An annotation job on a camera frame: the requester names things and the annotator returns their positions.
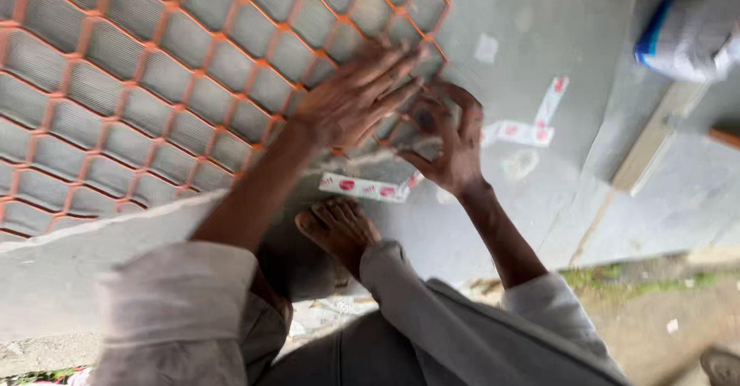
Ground person's right hand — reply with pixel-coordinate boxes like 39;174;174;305
398;82;485;196

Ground grey shoe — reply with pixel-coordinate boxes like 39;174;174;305
700;346;740;386

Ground person's bare foot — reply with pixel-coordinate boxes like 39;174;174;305
294;197;383;278

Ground person's left hand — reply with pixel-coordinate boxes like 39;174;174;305
295;42;430;151

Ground white sack with blue stripe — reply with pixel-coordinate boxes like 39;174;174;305
634;0;740;84

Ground white paper strip red labels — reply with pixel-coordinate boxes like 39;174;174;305
533;76;571;128
318;171;424;204
481;120;556;148

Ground small white paper scrap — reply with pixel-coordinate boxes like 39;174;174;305
473;32;500;64

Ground orange metal grille with mesh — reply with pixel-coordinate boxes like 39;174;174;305
0;0;453;243

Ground brown wooden handle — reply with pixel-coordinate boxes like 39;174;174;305
708;126;740;150

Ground pale wooden plank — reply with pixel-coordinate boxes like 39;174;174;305
612;81;711;196

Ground crumpled clear wrapper scrap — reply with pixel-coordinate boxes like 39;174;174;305
502;149;540;181

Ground person's grey trousers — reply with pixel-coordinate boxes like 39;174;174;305
254;240;632;386

